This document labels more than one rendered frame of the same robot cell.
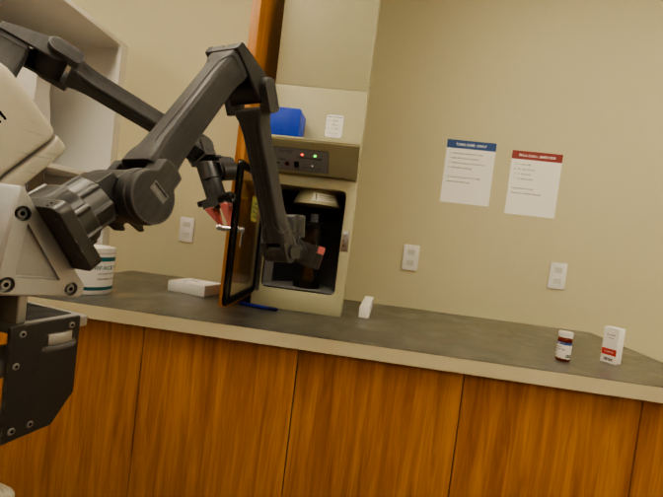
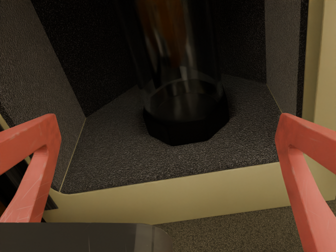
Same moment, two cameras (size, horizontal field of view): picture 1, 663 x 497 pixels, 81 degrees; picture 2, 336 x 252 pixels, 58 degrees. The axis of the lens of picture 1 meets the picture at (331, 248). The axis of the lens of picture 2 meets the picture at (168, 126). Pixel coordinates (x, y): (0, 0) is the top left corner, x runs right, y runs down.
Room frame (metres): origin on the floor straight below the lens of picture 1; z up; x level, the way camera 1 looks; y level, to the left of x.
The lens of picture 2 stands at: (1.13, 0.08, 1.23)
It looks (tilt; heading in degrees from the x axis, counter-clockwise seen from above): 36 degrees down; 4
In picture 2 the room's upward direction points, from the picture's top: 15 degrees counter-clockwise
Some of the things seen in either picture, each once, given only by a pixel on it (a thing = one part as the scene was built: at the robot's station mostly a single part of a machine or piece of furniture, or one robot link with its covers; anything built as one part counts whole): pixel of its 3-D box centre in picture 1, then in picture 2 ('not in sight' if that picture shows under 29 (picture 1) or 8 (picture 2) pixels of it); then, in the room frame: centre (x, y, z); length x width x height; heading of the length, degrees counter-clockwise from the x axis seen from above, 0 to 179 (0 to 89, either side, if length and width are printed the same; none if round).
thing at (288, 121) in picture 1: (286, 125); not in sight; (1.29, 0.19, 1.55); 0.10 x 0.10 x 0.09; 85
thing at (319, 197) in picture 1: (318, 198); not in sight; (1.44, 0.07, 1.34); 0.18 x 0.18 x 0.05
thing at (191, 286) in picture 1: (195, 286); not in sight; (1.47, 0.49, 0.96); 0.16 x 0.12 x 0.04; 73
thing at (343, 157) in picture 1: (310, 157); not in sight; (1.28, 0.11, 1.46); 0.32 x 0.11 x 0.10; 85
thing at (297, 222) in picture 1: (287, 236); not in sight; (1.03, 0.12, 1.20); 0.12 x 0.09 x 0.11; 159
